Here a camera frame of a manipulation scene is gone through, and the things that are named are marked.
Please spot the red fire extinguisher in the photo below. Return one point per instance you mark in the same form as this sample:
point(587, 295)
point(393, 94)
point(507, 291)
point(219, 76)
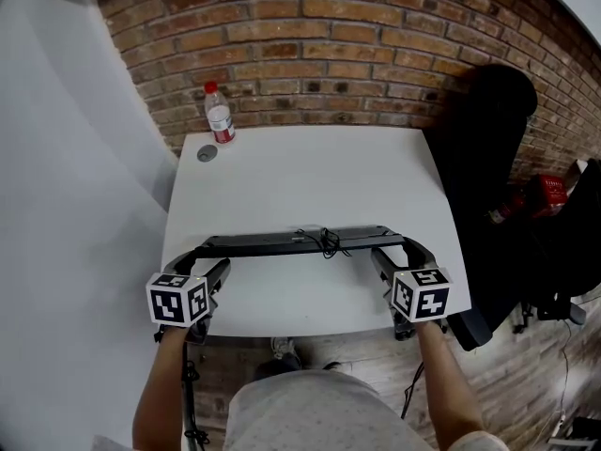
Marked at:
point(507, 209)

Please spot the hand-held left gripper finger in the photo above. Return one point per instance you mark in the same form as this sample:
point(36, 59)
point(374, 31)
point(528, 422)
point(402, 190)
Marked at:
point(218, 273)
point(180, 262)

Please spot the red cardboard box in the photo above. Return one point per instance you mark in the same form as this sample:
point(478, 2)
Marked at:
point(550, 195)

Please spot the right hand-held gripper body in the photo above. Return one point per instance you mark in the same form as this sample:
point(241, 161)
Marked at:
point(420, 296)

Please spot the black keyboard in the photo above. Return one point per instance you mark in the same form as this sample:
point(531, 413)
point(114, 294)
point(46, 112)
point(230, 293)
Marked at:
point(282, 246)

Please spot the person's left forearm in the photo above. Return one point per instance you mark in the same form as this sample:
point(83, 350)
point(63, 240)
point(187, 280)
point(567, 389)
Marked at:
point(157, 383)

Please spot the person's dark trousers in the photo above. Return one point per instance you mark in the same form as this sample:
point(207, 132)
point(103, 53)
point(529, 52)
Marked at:
point(279, 369)

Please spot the person's light grey shirt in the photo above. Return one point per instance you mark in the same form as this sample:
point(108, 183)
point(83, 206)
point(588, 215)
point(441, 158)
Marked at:
point(314, 416)

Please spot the person's right forearm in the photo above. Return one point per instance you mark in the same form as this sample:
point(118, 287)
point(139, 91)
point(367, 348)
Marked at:
point(446, 378)

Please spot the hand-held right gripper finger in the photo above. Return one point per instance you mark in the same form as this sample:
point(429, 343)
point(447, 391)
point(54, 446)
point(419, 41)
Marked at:
point(420, 254)
point(385, 263)

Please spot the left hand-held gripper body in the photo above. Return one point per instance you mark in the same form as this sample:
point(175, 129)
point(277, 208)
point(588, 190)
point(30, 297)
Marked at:
point(174, 301)

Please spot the black backpack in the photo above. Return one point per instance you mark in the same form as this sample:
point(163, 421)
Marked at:
point(570, 252)

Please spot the clear plastic bottle red label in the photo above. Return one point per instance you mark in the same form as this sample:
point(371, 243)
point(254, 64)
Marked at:
point(220, 115)

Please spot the black office chair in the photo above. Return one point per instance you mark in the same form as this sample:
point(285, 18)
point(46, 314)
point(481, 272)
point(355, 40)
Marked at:
point(479, 181)

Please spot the person's grey shoe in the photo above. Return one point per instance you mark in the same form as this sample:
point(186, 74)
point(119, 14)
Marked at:
point(283, 347)

